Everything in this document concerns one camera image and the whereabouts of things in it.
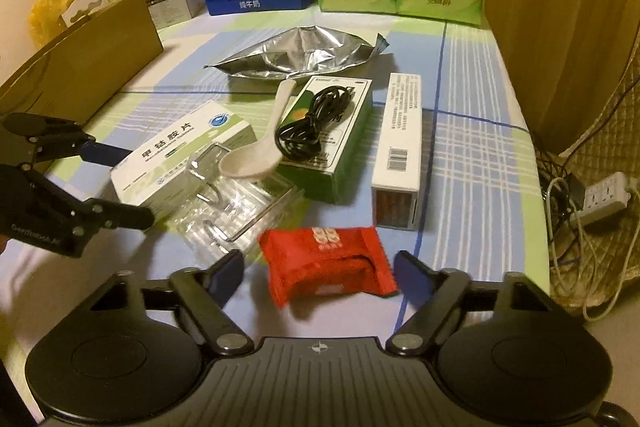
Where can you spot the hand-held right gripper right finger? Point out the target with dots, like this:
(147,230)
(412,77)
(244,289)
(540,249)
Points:
(407,269)

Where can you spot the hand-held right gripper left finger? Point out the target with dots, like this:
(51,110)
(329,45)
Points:
(227,272)

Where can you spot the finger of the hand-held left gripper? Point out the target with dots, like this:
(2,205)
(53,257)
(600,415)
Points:
(107,152)
(130,218)

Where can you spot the white green medicine box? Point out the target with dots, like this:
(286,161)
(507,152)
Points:
(165,157)

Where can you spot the red snack packet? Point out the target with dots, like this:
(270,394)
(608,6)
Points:
(325,262)

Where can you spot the brown cardboard box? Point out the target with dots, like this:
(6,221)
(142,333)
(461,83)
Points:
(100,57)

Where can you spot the white plastic spoon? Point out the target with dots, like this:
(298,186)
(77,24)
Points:
(247,159)

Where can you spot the plaid cloth covered desktop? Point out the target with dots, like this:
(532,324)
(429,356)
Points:
(475,157)

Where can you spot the clear plastic tray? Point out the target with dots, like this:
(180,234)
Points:
(240,207)

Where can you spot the long white carton box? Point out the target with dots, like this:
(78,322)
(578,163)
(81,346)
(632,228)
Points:
(400,142)

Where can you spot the green carton box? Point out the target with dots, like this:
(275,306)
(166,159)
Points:
(345,157)

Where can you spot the yellow plastic bag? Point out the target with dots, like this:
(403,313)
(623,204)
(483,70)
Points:
(50,7)

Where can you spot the black plug adapter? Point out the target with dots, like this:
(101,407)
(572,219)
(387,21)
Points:
(576,191)

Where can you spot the white power strip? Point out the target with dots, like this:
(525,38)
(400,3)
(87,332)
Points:
(605,197)

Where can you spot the silver foil bag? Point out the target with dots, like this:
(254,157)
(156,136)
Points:
(300,52)

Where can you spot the brown wooden cabinet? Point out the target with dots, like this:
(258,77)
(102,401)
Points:
(550,7)

